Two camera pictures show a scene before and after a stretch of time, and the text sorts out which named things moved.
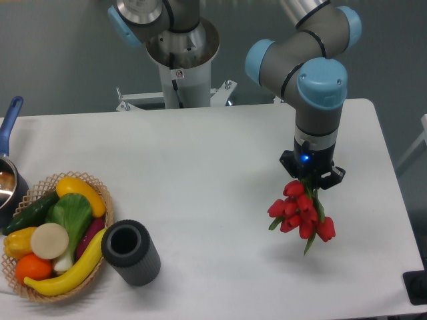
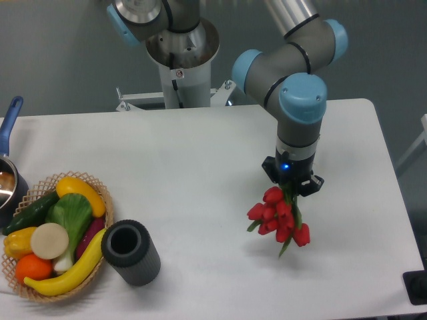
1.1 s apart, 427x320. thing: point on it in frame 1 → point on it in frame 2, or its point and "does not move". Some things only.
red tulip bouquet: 301,210 → 279,215
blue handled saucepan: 14,191 does not move
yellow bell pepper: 18,243 does not move
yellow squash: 71,185 does not move
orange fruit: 32,267 does not move
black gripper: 315,165 → 282,169
